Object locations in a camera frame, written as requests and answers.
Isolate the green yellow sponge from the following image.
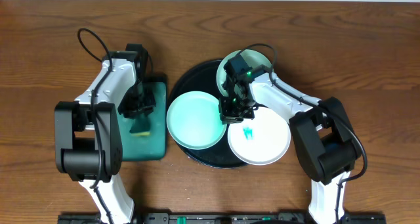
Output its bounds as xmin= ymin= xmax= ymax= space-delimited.
xmin=130 ymin=117 xmax=151 ymax=137

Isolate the mint plate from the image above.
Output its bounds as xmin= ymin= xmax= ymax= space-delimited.
xmin=167 ymin=91 xmax=227 ymax=150
xmin=216 ymin=49 xmax=272 ymax=97

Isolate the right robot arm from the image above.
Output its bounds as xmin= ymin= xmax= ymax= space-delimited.
xmin=217 ymin=50 xmax=367 ymax=223

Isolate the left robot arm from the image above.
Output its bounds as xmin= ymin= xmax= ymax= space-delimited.
xmin=54 ymin=43 xmax=156 ymax=223

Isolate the round black tray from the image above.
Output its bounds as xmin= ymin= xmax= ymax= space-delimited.
xmin=169 ymin=60 xmax=267 ymax=168

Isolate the rectangular black water tray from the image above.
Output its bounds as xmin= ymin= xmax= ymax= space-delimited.
xmin=117 ymin=74 xmax=167 ymax=162

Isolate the white plate with stain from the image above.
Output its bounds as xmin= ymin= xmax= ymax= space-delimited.
xmin=228 ymin=107 xmax=291 ymax=166

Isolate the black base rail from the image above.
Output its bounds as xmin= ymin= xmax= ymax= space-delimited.
xmin=57 ymin=212 xmax=387 ymax=224

